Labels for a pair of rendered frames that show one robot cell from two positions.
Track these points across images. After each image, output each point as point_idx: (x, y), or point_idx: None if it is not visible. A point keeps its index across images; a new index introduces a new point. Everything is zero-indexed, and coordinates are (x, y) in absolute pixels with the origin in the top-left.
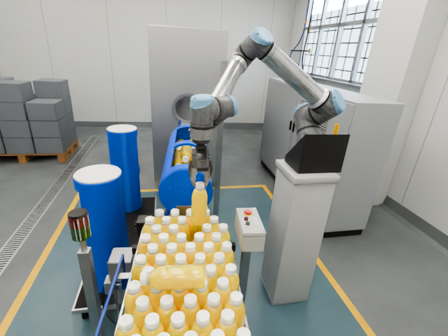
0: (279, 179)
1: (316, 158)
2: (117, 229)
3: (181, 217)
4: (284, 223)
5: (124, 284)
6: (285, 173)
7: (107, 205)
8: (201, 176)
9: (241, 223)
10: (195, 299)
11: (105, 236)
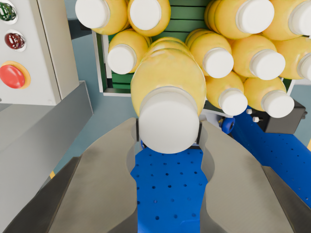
0: (2, 221)
1: None
2: (270, 155)
3: (220, 71)
4: (25, 142)
5: None
6: None
7: (307, 187)
8: (150, 224)
9: (30, 20)
10: None
11: (285, 146)
